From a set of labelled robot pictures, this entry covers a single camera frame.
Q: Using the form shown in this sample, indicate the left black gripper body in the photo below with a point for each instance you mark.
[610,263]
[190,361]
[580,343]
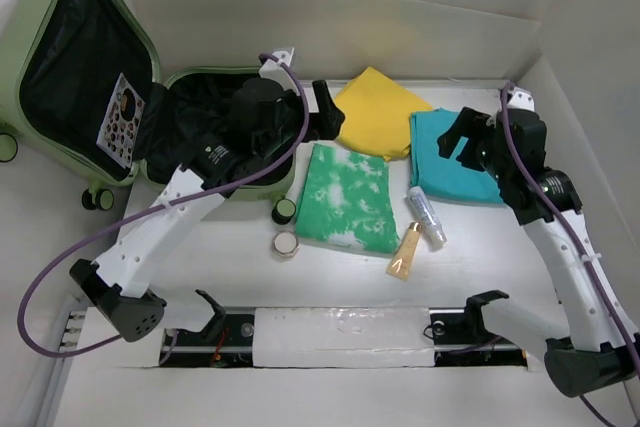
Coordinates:
[290,120]

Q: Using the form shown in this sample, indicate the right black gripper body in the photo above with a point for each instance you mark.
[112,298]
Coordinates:
[479,152]

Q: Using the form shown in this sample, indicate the teal cloth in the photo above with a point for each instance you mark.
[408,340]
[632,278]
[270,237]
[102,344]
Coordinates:
[445,178]

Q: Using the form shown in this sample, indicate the yellow cloth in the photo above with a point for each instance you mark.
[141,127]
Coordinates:
[377,115]

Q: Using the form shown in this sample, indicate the green white tie-dye cloth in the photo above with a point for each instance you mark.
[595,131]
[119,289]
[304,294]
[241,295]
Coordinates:
[345,201]

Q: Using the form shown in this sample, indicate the white tube bottle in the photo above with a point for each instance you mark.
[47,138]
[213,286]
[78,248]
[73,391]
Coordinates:
[426,216]

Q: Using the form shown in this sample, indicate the round pink cream jar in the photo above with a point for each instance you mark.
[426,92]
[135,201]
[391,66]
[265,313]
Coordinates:
[285,244]

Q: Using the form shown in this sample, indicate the beige cosmetic tube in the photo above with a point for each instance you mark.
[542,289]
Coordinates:
[400,265]

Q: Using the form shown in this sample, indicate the light green suitcase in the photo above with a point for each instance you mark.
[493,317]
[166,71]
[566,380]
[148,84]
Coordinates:
[60,60]

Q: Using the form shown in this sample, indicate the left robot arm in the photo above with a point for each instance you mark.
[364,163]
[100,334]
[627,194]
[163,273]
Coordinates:
[208,172]

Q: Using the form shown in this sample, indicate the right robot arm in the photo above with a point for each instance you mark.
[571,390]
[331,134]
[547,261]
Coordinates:
[599,345]

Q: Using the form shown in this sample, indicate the sticker sheet in lid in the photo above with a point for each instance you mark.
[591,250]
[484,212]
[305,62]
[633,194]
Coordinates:
[119,128]

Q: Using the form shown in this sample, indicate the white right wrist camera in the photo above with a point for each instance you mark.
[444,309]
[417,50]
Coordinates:
[517,98]

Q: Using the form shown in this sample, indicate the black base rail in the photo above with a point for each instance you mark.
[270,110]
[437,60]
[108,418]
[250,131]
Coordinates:
[346,338]

